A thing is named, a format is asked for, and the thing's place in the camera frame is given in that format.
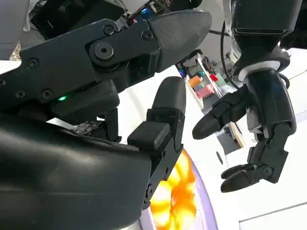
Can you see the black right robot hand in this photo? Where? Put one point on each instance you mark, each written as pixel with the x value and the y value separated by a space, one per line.
pixel 72 167

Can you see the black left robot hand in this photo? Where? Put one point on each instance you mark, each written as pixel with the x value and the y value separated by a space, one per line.
pixel 271 103

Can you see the orange and white bread roll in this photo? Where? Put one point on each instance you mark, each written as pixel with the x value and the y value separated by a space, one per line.
pixel 177 201

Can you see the wooden edged board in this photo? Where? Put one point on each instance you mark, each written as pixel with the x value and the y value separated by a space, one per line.
pixel 237 135

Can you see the shelf with colourful blocks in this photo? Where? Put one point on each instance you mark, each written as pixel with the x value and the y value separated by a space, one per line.
pixel 204 91

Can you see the lilac plate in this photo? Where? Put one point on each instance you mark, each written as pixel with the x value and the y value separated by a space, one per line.
pixel 206 203

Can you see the grey rounded casing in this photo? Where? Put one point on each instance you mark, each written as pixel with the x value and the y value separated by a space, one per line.
pixel 12 24

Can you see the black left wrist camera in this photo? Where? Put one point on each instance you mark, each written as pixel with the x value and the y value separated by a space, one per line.
pixel 261 19

